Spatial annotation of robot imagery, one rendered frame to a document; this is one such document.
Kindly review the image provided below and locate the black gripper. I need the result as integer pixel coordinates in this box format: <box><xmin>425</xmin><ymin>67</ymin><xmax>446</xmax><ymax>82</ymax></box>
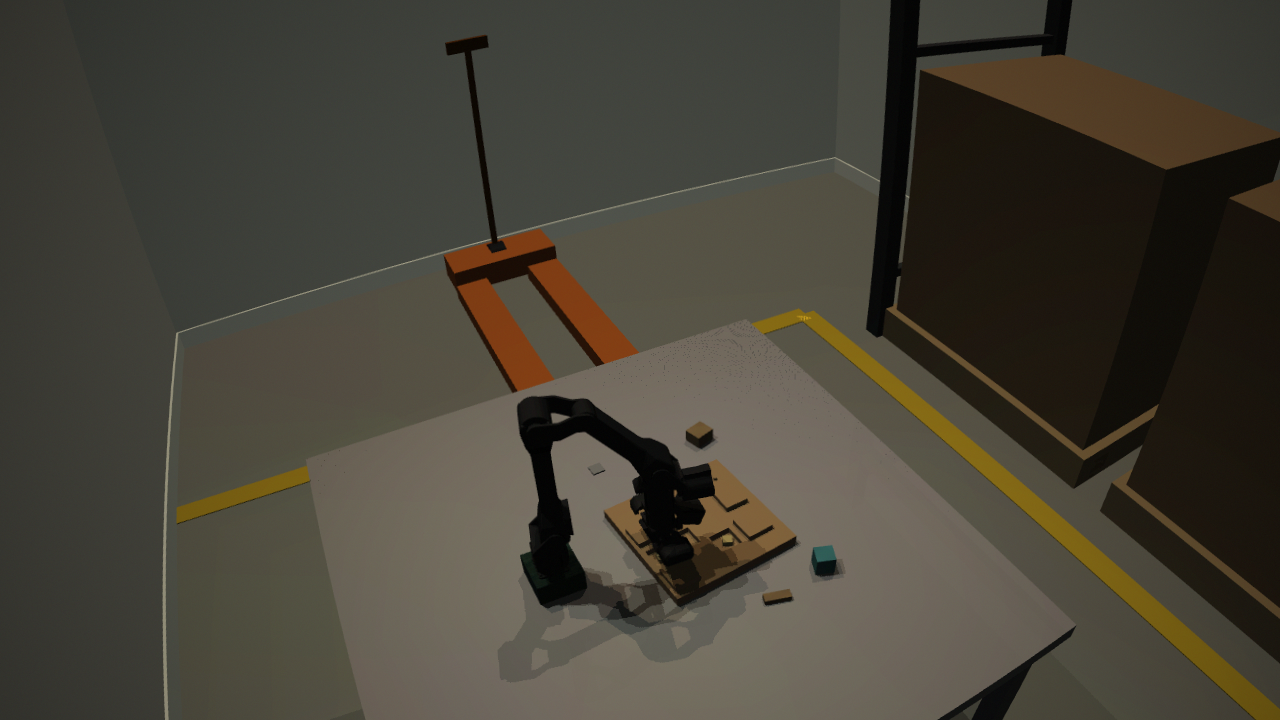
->
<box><xmin>630</xmin><ymin>493</ymin><xmax>694</xmax><ymax>566</ymax></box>

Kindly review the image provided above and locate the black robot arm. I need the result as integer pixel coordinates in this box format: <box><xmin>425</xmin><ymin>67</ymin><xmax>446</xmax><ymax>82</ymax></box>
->
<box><xmin>517</xmin><ymin>395</ymin><xmax>716</xmax><ymax>579</ymax></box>

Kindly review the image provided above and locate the teal cube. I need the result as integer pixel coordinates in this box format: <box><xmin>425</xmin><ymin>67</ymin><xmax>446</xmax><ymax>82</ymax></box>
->
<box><xmin>812</xmin><ymin>546</ymin><xmax>837</xmax><ymax>574</ymax></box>

